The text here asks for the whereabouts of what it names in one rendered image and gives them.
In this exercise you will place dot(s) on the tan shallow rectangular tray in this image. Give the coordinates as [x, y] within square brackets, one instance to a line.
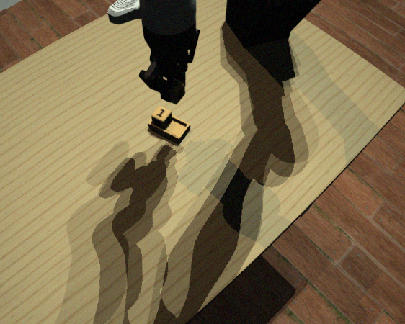
[176, 130]

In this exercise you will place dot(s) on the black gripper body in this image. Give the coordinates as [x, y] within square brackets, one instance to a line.
[161, 45]

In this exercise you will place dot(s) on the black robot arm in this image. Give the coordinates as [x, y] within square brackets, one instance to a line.
[164, 17]

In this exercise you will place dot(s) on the tan wooden cube with black digit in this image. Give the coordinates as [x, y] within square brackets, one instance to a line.
[179, 91]

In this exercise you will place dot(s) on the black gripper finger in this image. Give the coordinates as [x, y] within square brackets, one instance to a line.
[186, 58]
[154, 78]

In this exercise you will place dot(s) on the tan cube with black number 1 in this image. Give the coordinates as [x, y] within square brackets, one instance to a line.
[161, 117]

